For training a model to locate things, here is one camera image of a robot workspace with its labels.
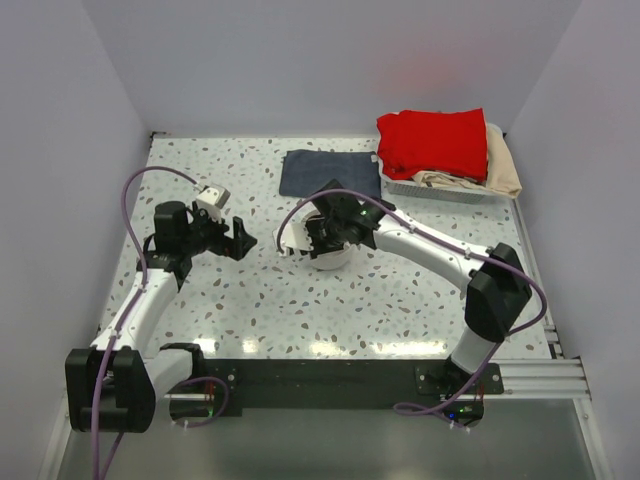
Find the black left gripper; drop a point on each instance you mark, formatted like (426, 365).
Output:
(236, 248)

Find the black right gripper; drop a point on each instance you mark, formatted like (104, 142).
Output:
(312, 225)

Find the white round divided organizer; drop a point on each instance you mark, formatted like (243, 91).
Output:
(323, 255)

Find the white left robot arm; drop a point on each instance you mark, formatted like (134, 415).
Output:
(111, 387)

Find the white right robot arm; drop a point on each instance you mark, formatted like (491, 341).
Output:
(490, 279)

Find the dark blue folded cloth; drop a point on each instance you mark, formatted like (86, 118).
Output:
(304, 172)

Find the white plastic basket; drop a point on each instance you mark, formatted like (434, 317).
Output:
(433, 192)

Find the red folded cloth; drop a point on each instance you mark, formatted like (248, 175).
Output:
(415, 141)

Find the beige folded cloth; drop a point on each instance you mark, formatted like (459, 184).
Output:
(502, 177)

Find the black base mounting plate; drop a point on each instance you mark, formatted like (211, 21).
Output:
(409, 387)

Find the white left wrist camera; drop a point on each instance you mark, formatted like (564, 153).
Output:
(212, 200)

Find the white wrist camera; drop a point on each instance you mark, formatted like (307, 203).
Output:
(291, 239)
(212, 200)

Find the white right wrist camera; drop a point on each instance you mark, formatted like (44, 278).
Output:
(291, 239)

